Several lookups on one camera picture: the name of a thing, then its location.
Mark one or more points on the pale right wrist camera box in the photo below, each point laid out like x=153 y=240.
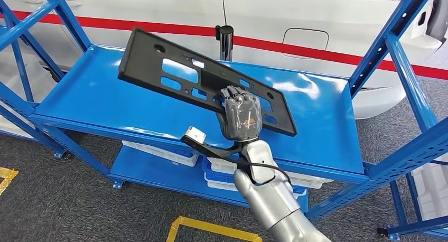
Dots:
x=195 y=134

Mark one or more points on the black stanchion post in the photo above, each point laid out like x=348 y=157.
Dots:
x=225 y=44

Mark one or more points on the white plastic crate stack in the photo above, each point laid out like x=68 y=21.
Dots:
x=434 y=191

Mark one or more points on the white car body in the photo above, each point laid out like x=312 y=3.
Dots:
x=140 y=6

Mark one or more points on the blue metal shelf rack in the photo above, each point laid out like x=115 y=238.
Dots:
x=31 y=128
x=87 y=100
x=420 y=225

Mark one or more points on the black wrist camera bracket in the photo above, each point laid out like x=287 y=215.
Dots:
x=210 y=151

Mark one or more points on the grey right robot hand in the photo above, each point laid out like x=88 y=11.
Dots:
x=243 y=118

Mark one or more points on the black plastic plate frame part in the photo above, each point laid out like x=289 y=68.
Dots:
x=140 y=62

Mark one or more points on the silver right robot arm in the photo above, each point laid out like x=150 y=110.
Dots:
x=276 y=205

